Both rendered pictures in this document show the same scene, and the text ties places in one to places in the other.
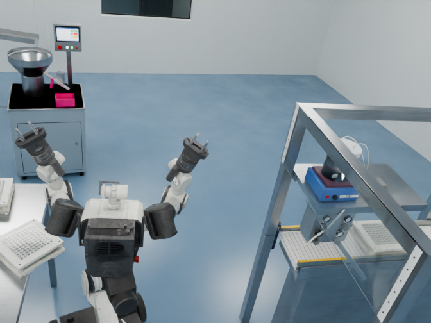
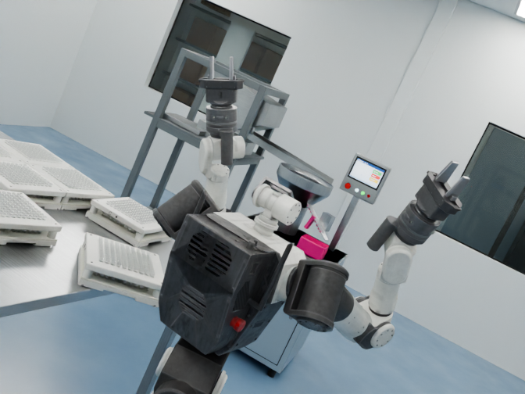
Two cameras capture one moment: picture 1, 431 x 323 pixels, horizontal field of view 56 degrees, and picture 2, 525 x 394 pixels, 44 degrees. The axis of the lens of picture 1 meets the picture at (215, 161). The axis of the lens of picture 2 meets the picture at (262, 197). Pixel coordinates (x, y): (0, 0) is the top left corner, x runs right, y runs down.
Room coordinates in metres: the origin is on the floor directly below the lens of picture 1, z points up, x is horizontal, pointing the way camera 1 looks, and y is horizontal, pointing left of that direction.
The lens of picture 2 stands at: (0.11, -0.55, 1.66)
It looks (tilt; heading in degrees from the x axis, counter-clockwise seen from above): 11 degrees down; 38
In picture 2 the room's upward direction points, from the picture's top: 25 degrees clockwise
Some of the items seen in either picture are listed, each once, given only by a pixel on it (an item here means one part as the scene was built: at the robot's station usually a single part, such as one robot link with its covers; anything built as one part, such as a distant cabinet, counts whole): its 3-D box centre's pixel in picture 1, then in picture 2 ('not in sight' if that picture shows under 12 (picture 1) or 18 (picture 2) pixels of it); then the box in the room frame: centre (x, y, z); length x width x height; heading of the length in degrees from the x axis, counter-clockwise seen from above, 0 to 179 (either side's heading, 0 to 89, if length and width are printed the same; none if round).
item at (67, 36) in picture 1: (68, 57); (351, 205); (3.56, 1.49, 1.07); 0.23 x 0.10 x 0.62; 114
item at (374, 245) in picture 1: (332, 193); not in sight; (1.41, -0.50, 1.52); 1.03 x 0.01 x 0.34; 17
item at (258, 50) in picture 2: not in sight; (218, 63); (4.88, 4.46, 1.43); 1.32 x 0.01 x 1.11; 114
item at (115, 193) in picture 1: (115, 193); (275, 208); (1.40, 0.41, 1.34); 0.10 x 0.07 x 0.09; 102
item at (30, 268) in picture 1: (28, 249); (118, 274); (1.40, 0.85, 0.89); 0.24 x 0.24 x 0.02; 59
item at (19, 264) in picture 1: (27, 243); (124, 261); (1.40, 0.85, 0.94); 0.25 x 0.24 x 0.02; 149
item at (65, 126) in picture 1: (50, 131); (269, 291); (3.35, 1.63, 0.38); 0.63 x 0.57 x 0.76; 114
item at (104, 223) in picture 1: (112, 237); (229, 278); (1.34, 0.40, 1.14); 0.34 x 0.30 x 0.36; 102
